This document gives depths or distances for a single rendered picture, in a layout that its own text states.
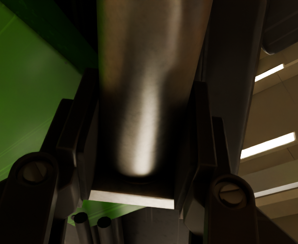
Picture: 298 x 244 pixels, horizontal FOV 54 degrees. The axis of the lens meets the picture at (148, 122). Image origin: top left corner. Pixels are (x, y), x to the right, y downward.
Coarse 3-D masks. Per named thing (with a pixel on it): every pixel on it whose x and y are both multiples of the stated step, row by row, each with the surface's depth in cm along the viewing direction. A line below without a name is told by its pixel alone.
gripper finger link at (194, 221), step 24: (192, 96) 10; (192, 120) 9; (216, 120) 10; (192, 144) 9; (216, 144) 10; (192, 168) 8; (216, 168) 8; (192, 192) 8; (192, 216) 9; (264, 216) 8; (264, 240) 7; (288, 240) 8
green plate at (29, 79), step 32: (0, 0) 10; (32, 0) 13; (0, 32) 11; (32, 32) 11; (64, 32) 14; (0, 64) 12; (32, 64) 12; (64, 64) 12; (96, 64) 15; (0, 96) 13; (32, 96) 13; (64, 96) 13; (0, 128) 15; (32, 128) 15; (0, 160) 17; (96, 224) 22
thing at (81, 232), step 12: (84, 216) 20; (120, 216) 21; (84, 228) 20; (96, 228) 22; (108, 228) 19; (120, 228) 22; (84, 240) 20; (96, 240) 23; (108, 240) 20; (120, 240) 22
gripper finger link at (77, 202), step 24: (96, 72) 10; (96, 96) 10; (72, 120) 9; (96, 120) 10; (48, 144) 9; (72, 144) 8; (96, 144) 11; (72, 168) 8; (0, 192) 8; (72, 192) 8
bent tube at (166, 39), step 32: (96, 0) 7; (128, 0) 6; (160, 0) 6; (192, 0) 6; (128, 32) 7; (160, 32) 7; (192, 32) 7; (128, 64) 7; (160, 64) 7; (192, 64) 8; (128, 96) 8; (160, 96) 8; (128, 128) 9; (160, 128) 9; (128, 160) 10; (160, 160) 10; (96, 192) 11; (128, 192) 11; (160, 192) 11
